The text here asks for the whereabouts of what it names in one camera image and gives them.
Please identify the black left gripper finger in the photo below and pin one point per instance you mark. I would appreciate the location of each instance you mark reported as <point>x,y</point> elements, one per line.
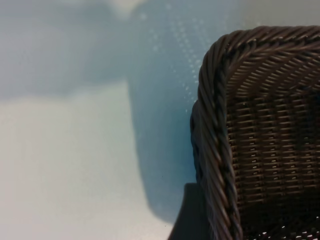
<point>190,220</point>

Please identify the dark brown wicker basket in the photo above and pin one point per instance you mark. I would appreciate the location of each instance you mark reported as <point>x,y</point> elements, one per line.
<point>270,125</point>

